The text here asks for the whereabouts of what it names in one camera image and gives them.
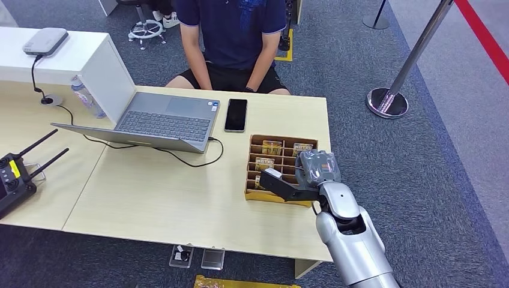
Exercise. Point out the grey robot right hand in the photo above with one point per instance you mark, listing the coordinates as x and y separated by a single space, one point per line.
318 167

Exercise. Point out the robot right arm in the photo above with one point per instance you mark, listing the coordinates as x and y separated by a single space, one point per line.
354 242

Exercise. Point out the hotel key card text side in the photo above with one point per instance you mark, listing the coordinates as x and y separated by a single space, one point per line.
302 148
264 163

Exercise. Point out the hotel key card arrow side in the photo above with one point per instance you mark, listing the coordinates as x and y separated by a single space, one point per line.
272 147

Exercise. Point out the hotel key card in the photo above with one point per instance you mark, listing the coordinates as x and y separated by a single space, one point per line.
258 183

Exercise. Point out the wooden card slot box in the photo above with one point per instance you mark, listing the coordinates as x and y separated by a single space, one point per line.
254 195

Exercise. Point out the black device behind person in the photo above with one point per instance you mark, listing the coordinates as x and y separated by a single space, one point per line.
284 36

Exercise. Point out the person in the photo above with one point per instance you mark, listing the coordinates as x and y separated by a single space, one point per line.
234 36

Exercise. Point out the black smartphone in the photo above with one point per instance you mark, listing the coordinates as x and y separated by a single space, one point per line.
236 115

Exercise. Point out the desk leg panel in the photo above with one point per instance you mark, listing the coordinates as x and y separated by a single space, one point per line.
306 268

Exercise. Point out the black wrist band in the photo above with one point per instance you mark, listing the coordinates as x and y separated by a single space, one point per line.
249 89

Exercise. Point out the golden flat box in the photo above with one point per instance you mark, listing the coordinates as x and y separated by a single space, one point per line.
238 283

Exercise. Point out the grey open laptop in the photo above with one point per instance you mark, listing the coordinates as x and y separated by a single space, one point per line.
159 123

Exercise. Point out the white sneaker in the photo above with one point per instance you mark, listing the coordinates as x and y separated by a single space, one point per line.
171 20

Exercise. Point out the red barrier belt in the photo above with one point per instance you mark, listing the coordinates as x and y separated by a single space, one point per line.
485 36

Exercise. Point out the office chair base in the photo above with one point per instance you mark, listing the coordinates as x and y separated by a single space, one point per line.
146 31

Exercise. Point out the clear plastic water bottle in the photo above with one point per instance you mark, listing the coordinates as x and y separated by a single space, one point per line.
87 99

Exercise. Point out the white counter block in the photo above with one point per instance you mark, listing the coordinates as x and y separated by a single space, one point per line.
79 59

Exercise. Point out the white cabinet corner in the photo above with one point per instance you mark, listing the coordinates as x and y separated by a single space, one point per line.
108 6

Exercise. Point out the grey flat router box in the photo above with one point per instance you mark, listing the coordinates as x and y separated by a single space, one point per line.
45 41

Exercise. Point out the black remote controller with antennas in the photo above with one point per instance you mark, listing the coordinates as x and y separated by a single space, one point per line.
14 183

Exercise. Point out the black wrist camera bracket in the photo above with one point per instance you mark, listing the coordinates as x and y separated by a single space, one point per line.
290 190

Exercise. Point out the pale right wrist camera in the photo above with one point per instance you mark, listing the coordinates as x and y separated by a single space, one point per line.
273 173

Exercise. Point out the large chrome stanchion post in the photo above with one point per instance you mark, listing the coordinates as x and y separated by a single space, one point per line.
413 51

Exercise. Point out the small chrome stanchion post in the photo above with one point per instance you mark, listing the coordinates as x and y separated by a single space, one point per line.
375 20

